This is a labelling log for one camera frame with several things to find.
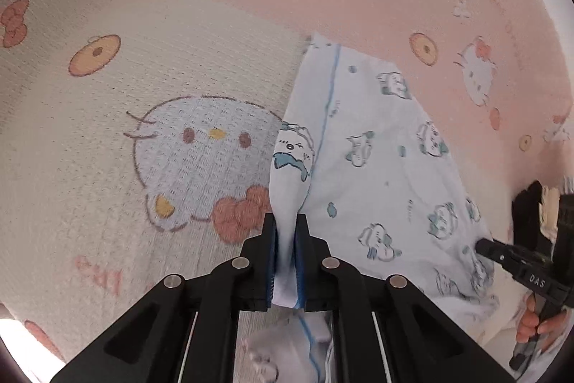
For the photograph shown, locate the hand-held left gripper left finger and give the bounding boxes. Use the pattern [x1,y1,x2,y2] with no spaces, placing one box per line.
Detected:
[49,213,279,383]

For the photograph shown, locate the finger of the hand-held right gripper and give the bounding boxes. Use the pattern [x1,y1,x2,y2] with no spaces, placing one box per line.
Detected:
[474,238,557,291]

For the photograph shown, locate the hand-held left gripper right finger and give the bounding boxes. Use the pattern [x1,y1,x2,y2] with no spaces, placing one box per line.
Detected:
[293,213,514,383]

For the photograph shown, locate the light blue printed pants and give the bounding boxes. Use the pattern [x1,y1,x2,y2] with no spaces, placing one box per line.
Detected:
[242,32,500,383]

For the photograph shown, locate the person's right hand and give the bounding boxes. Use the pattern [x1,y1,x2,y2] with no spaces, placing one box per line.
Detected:
[516,298,568,354]

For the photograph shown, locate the cream ruffled folded cloth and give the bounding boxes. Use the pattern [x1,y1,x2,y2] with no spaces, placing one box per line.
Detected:
[539,185,560,240]

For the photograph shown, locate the black folded cloth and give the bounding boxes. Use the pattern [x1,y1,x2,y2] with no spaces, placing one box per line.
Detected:
[513,180,557,251]

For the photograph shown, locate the pink cat printed blanket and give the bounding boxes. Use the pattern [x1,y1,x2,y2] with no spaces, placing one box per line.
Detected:
[0,0,574,366]

